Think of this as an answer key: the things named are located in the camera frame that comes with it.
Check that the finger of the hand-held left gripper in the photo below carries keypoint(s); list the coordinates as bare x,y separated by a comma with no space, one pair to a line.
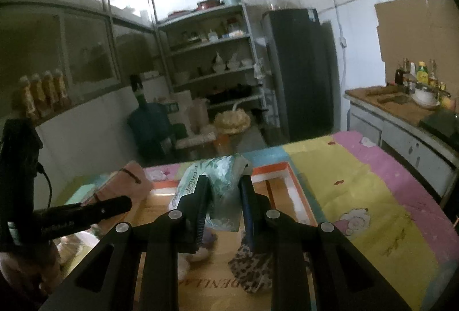
107,209

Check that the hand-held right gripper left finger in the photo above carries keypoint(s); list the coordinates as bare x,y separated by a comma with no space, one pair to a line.
200,203

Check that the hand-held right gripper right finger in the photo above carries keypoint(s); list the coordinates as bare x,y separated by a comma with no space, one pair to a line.
248,210

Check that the green floral tissue packet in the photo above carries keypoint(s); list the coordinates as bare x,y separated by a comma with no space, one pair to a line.
222,185

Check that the wooden cutting board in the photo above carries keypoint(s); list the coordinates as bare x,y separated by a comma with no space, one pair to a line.
279,196

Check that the person's left hand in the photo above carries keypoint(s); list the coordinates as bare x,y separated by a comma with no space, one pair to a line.
25,271

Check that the leopard print scrunchie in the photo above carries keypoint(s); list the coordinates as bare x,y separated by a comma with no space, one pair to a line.
251,271

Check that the pale yellow plastic bag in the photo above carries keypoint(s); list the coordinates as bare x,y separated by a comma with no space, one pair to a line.
233,121

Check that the translucent plastic container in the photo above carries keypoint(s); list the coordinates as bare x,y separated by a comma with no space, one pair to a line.
200,114

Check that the blue water jug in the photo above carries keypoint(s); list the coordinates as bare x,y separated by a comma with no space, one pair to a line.
149,124

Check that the colourful printed blanket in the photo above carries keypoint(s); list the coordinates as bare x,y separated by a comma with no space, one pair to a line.
358,182

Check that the black water jug pump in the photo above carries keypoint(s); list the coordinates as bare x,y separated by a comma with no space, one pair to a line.
138,90

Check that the metal framed glass partition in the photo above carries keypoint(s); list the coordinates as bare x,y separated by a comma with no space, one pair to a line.
86,46

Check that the black refrigerator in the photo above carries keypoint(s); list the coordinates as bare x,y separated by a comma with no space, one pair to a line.
301,74

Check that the metal shelf rack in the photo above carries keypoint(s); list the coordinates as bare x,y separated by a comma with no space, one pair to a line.
211,44

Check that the kitchen counter cabinet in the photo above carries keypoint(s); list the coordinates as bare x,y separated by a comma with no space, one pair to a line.
398,132

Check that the red pot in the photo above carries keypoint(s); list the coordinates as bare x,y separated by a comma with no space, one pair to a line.
208,3

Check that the white bowl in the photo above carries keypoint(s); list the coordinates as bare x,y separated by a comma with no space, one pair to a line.
425,98

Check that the glass jar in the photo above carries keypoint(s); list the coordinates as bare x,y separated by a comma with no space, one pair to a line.
273,1

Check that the black induction cooker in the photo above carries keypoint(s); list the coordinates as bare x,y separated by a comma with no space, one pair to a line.
441,123

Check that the yellow green bottle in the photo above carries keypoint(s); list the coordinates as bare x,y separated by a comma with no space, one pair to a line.
422,73

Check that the wall socket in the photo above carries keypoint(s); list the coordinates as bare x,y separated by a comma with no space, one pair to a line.
343,42

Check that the cardboard wall sheet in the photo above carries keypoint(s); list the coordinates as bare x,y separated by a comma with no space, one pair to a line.
416,35

